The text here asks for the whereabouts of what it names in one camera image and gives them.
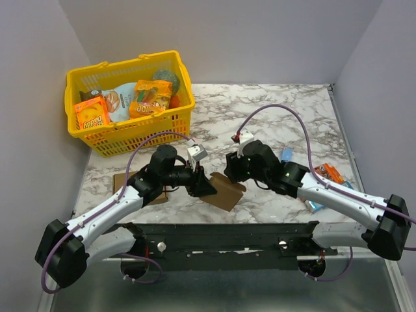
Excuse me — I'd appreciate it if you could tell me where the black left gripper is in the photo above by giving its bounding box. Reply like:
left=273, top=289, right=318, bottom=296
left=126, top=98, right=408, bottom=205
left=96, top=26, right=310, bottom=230
left=161, top=159, right=218, bottom=198

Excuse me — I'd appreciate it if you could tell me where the brown cardboard box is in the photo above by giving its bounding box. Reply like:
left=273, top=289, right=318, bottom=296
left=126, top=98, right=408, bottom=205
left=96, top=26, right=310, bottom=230
left=112, top=173, right=168, bottom=205
left=200, top=172, right=246, bottom=212

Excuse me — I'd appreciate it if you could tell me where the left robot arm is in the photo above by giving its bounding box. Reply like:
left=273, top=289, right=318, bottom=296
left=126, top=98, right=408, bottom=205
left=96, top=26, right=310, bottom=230
left=35, top=144, right=217, bottom=294

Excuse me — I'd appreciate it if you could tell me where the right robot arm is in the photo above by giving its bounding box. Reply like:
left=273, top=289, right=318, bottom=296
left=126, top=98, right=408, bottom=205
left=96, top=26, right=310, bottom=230
left=224, top=140, right=411, bottom=261

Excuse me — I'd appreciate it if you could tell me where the blue small box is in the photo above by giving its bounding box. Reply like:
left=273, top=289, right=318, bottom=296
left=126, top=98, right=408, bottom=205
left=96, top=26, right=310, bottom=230
left=281, top=147, right=293, bottom=163

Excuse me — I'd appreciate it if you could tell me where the folded brown cardboard box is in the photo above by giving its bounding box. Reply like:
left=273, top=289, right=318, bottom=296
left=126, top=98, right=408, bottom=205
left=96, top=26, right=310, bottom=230
left=112, top=173, right=168, bottom=205

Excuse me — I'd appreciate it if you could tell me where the orange small box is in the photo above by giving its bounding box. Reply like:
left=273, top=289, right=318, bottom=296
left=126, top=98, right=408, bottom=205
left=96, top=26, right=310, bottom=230
left=315, top=163, right=344, bottom=184

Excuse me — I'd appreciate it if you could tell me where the orange snack box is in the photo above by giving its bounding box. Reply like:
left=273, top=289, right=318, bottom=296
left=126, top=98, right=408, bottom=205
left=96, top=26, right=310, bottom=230
left=74, top=96, right=110, bottom=130

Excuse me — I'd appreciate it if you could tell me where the light blue mint pack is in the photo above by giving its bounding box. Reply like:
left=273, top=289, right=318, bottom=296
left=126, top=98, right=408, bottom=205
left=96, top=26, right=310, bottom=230
left=304, top=181, right=353, bottom=214

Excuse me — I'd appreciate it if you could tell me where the orange round fruit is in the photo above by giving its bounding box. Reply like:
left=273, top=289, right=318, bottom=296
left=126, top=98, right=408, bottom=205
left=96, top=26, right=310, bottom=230
left=170, top=95, right=181, bottom=109

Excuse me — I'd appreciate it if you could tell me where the yellow mango gummy bag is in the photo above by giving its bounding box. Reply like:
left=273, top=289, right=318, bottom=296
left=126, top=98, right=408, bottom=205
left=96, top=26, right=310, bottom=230
left=129, top=80, right=172, bottom=119

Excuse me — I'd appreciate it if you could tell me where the grey green round sponge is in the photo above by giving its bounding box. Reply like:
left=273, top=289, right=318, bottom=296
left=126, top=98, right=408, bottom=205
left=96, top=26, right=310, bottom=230
left=152, top=69, right=181, bottom=95

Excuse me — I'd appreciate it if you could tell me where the yellow plastic shopping basket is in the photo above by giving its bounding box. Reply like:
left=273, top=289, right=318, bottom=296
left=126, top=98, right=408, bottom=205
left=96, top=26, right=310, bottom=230
left=64, top=50, right=195, bottom=157

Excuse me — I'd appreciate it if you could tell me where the light blue cassava chips bag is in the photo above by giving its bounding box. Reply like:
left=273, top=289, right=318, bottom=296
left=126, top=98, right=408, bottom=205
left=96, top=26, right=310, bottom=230
left=101, top=83, right=136, bottom=123

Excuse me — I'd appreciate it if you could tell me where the dark brown snack packet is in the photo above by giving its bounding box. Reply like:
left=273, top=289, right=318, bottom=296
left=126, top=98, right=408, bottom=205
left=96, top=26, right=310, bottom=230
left=79, top=90, right=102, bottom=102

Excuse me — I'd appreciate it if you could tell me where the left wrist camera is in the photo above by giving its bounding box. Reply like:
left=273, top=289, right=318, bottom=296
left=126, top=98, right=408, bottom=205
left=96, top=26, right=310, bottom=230
left=187, top=138, right=208, bottom=172

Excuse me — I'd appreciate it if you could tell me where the black mounting base plate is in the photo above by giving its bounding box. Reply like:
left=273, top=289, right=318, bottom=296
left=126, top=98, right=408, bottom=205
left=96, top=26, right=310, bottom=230
left=109, top=221, right=337, bottom=272

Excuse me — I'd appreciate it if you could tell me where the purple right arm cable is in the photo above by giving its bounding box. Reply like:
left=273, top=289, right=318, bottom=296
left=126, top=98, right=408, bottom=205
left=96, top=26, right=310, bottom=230
left=235, top=104, right=416, bottom=282

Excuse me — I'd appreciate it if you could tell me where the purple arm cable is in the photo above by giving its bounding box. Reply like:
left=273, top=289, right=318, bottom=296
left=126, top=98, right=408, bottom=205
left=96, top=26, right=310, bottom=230
left=42, top=131, right=196, bottom=294
left=235, top=104, right=416, bottom=282

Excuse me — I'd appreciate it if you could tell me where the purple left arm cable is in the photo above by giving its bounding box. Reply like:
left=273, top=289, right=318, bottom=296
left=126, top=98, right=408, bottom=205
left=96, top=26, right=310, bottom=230
left=42, top=131, right=196, bottom=294

